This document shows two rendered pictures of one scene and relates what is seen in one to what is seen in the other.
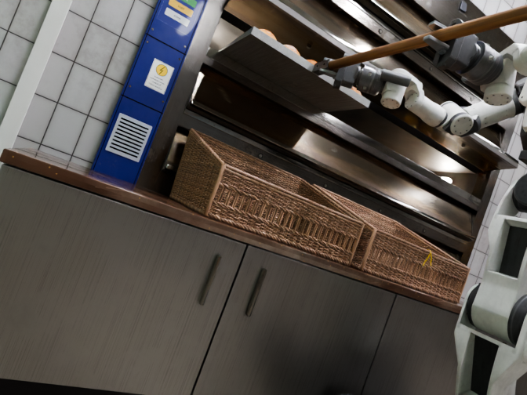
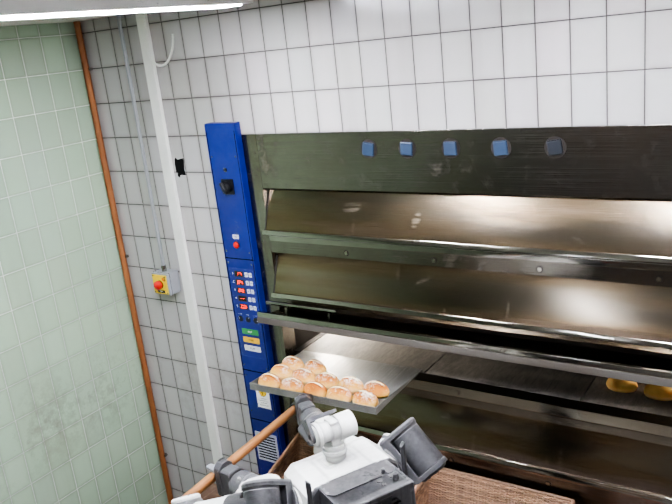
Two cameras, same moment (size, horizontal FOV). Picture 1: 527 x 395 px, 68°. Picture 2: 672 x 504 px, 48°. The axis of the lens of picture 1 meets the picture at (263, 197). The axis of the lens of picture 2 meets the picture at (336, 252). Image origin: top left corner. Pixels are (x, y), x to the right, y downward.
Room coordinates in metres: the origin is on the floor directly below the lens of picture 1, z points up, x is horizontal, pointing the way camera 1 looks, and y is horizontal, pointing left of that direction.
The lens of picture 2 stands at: (0.34, -2.25, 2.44)
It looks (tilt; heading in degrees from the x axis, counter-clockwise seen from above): 16 degrees down; 62
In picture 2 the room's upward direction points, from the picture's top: 6 degrees counter-clockwise
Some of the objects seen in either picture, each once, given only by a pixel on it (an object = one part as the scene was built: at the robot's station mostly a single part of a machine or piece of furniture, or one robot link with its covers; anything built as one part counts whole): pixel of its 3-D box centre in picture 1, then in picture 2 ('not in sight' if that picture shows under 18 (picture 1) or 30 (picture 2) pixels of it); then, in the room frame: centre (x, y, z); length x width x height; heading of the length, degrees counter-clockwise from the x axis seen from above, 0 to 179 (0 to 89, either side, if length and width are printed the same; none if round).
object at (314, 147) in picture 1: (361, 169); (493, 433); (1.89, -0.40, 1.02); 1.79 x 0.11 x 0.19; 116
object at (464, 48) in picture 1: (464, 53); (235, 483); (0.94, -0.34, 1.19); 0.12 x 0.10 x 0.13; 110
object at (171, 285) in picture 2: not in sight; (166, 281); (1.19, 0.92, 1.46); 0.10 x 0.07 x 0.10; 116
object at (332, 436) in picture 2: not in sight; (334, 432); (1.10, -0.73, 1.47); 0.10 x 0.07 x 0.09; 178
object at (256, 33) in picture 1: (290, 77); (335, 376); (1.53, 0.07, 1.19); 0.55 x 0.36 x 0.03; 118
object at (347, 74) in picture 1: (355, 74); (308, 417); (1.30, -0.15, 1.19); 0.12 x 0.10 x 0.13; 82
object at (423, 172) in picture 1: (368, 143); (494, 394); (1.91, -0.39, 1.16); 1.80 x 0.06 x 0.04; 116
